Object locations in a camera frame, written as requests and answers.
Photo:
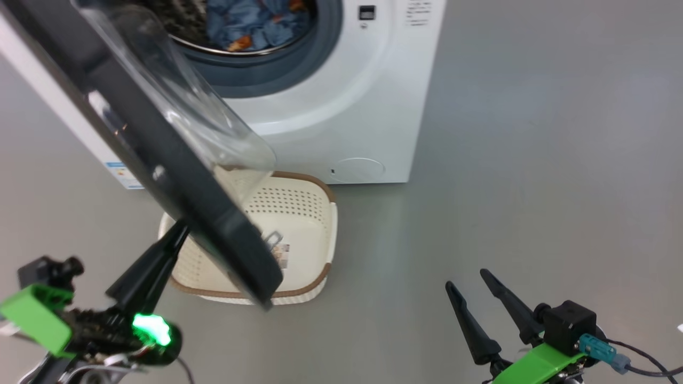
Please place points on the blue energy label sticker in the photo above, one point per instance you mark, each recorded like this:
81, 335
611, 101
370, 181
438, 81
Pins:
122, 176

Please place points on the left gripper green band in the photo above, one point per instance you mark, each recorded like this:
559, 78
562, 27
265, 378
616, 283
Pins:
106, 333

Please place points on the round white filter cover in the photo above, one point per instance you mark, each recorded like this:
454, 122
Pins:
357, 169

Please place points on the black washing machine door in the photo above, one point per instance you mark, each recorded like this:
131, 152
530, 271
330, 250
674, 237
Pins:
176, 181

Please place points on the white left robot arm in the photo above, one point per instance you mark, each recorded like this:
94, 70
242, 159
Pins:
90, 376

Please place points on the cream perforated laundry basket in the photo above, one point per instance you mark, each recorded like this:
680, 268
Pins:
299, 213

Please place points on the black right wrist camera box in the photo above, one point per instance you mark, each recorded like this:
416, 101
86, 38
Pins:
568, 325

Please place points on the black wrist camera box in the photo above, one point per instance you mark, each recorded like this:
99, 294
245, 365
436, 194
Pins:
45, 272
568, 325

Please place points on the steel washing machine drum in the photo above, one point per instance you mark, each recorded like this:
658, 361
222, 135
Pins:
181, 21

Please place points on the black door lock socket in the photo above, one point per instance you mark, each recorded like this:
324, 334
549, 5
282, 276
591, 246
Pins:
367, 13

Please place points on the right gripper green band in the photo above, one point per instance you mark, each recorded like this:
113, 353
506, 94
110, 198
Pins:
539, 365

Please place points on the white front-load washing machine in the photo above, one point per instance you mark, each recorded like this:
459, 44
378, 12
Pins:
373, 106

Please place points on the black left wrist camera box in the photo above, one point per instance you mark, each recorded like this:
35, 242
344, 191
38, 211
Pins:
45, 272

